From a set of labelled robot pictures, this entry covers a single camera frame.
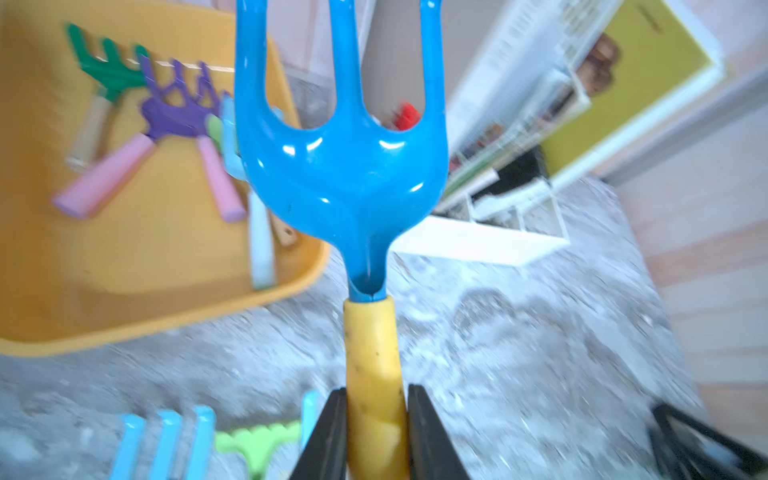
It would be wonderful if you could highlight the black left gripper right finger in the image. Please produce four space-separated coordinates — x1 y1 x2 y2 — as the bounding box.
407 384 470 480

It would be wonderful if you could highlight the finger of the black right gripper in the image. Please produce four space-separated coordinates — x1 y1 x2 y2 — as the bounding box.
648 402 767 480

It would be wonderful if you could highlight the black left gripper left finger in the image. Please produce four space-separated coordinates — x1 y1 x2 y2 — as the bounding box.
289 387 348 480

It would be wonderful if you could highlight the green rake wooden handle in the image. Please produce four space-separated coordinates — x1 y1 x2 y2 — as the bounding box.
214 421 301 479

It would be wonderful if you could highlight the light blue hand fork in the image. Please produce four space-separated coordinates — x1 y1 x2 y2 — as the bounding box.
109 405 217 480

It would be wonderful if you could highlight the yellow storage tray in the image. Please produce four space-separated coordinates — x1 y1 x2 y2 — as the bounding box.
1 1 330 357

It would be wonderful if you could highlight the blue fork yellow handle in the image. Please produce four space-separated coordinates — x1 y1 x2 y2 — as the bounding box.
235 1 449 479

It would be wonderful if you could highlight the dark green rake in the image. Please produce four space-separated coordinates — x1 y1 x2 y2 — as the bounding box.
66 23 146 173

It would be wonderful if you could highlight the white file organizer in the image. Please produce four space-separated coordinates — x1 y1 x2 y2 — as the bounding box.
391 179 571 267

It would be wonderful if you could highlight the yellow book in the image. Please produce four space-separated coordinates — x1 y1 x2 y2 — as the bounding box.
541 1 725 190

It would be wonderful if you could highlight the purple rake pink handle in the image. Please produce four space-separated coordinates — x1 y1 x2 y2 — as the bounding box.
52 55 248 224

